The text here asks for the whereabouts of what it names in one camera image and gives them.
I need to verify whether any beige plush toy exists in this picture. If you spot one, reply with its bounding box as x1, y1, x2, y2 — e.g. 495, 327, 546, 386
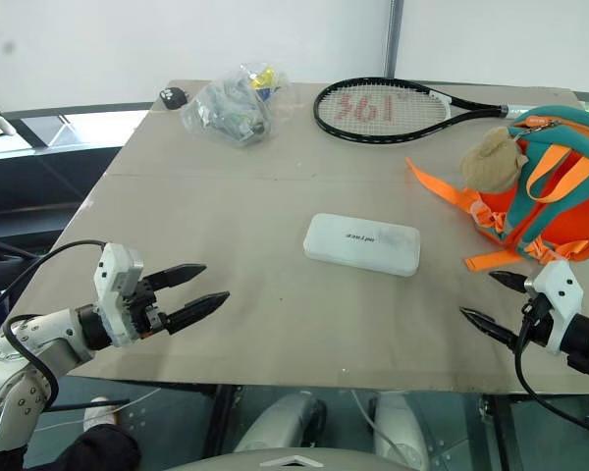
459, 125, 531, 193

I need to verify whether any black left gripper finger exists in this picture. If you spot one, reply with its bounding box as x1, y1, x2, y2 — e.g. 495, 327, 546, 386
162, 290, 232, 337
144, 264, 208, 295

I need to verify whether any small black object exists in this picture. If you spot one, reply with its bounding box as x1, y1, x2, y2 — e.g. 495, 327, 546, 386
159, 86, 190, 111

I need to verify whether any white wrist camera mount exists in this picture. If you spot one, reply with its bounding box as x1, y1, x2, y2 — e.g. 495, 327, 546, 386
523, 260, 585, 355
92, 241, 147, 348

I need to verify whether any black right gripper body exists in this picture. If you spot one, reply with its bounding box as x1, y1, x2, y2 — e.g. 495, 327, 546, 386
516, 292, 555, 348

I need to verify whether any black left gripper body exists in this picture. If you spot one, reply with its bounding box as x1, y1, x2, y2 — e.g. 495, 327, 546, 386
122, 276, 173, 340

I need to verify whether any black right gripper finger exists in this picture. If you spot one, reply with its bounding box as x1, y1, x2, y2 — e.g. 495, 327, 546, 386
458, 306, 522, 351
488, 270, 528, 295

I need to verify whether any clear plastic bag of items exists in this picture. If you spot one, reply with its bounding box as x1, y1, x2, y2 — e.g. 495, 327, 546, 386
180, 62, 301, 149

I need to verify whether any thin black rod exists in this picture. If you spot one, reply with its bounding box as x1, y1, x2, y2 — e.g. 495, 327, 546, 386
47, 398, 131, 412

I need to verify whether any white shoe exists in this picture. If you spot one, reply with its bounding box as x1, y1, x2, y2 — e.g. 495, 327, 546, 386
82, 395, 123, 439

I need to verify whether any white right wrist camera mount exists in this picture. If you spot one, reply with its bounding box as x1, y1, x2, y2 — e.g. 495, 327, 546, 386
523, 260, 585, 355

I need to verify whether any grey vertical pole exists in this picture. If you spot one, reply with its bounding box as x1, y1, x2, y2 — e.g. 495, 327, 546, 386
382, 0, 405, 80

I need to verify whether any black tennis racket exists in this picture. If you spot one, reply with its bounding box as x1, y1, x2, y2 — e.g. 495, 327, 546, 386
312, 78, 534, 145

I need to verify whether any dark trouser leg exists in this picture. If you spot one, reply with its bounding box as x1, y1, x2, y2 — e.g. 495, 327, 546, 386
22, 423, 142, 471

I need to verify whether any grey robot torso edge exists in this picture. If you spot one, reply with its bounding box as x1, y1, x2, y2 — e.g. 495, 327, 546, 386
175, 445, 424, 471

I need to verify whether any silver rounded robot leg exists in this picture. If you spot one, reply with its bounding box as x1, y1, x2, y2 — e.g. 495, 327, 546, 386
234, 393, 329, 453
371, 393, 427, 470

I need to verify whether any thin white cable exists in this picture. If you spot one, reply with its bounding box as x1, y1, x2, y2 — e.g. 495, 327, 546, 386
28, 387, 163, 434

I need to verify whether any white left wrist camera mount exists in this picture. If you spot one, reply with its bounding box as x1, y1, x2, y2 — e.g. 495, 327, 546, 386
92, 241, 147, 348

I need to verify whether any white rectangular case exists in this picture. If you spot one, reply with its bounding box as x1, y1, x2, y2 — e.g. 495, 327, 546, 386
302, 212, 422, 280

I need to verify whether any dark table leg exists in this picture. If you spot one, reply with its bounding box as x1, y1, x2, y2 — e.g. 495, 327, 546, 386
201, 384, 238, 458

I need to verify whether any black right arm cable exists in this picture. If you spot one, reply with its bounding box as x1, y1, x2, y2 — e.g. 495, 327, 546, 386
513, 299, 589, 441

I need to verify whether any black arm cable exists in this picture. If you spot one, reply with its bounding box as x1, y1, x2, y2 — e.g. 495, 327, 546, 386
513, 299, 589, 441
0, 238, 107, 409

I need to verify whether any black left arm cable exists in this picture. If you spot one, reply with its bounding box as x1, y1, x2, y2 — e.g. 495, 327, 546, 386
0, 238, 107, 409

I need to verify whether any orange and teal backpack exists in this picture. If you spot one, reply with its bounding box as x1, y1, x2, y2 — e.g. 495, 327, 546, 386
404, 103, 589, 273

